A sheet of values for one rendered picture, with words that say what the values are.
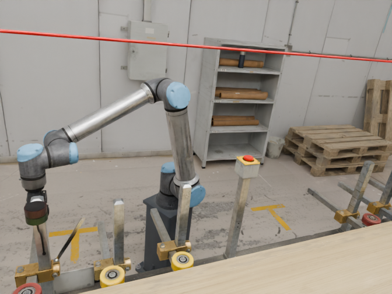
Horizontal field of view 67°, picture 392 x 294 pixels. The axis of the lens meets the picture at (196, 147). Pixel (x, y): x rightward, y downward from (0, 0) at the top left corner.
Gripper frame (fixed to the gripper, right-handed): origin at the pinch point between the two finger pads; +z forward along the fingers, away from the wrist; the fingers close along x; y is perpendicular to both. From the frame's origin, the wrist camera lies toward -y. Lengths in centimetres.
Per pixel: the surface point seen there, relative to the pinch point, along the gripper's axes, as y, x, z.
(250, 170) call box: -30, -80, -37
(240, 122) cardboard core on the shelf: 196, -216, 32
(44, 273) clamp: -30.7, -4.0, -4.1
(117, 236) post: -29.5, -28.8, -14.1
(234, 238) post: -29, -80, -2
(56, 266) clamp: -29.2, -7.9, -5.0
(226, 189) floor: 130, -171, 87
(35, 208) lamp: -33.4, -4.5, -33.5
